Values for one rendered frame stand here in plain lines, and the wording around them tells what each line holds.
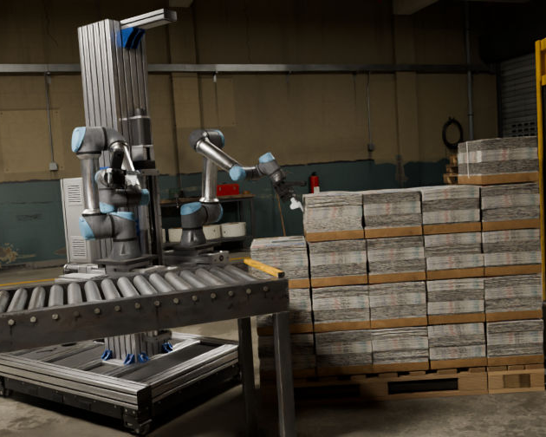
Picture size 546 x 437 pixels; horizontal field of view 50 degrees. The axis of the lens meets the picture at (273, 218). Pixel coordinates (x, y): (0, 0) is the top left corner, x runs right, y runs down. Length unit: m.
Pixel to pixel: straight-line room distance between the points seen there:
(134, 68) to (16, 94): 6.21
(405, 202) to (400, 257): 0.27
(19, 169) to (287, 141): 4.20
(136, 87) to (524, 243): 2.17
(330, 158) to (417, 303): 7.42
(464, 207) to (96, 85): 2.00
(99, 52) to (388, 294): 1.94
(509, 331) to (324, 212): 1.11
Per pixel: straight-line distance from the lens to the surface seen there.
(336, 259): 2.98
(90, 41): 3.38
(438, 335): 3.16
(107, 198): 2.68
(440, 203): 3.05
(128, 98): 3.28
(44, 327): 2.05
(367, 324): 3.06
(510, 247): 3.19
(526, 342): 3.31
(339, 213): 2.96
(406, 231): 3.02
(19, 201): 9.36
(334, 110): 10.44
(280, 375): 2.24
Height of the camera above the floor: 1.19
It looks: 4 degrees down
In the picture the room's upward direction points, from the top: 4 degrees counter-clockwise
